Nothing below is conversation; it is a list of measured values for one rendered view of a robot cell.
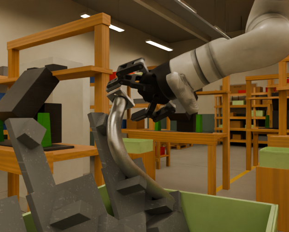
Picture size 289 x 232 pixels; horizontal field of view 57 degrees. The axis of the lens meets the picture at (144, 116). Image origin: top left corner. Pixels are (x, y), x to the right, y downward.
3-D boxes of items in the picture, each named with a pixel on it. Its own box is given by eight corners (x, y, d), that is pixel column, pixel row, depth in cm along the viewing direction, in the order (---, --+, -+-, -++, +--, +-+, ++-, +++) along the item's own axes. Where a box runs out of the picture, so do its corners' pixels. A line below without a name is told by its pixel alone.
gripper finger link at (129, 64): (146, 60, 52) (122, 72, 55) (141, 53, 52) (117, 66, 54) (144, 67, 50) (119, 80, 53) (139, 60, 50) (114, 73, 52)
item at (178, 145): (179, 149, 921) (179, 136, 921) (158, 147, 964) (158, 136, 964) (193, 146, 1022) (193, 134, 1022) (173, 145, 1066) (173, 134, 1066)
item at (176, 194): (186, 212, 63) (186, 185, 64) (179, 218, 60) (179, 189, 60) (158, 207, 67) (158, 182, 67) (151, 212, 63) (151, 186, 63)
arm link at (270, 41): (211, 95, 47) (210, 72, 54) (307, 57, 41) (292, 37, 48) (193, 62, 44) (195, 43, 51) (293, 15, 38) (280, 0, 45)
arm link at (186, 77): (164, 81, 45) (198, 66, 42) (168, 49, 53) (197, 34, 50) (189, 118, 49) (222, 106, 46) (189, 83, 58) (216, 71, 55)
